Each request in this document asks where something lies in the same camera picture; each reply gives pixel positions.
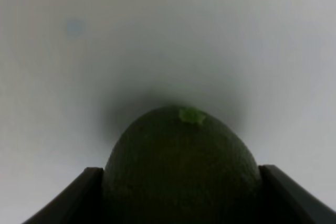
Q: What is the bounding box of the green lime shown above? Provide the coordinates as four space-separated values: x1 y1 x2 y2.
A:
102 106 263 223

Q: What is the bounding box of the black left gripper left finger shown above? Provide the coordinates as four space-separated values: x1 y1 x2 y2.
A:
25 167 103 224

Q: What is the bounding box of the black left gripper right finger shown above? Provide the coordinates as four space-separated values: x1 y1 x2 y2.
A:
259 165 336 224

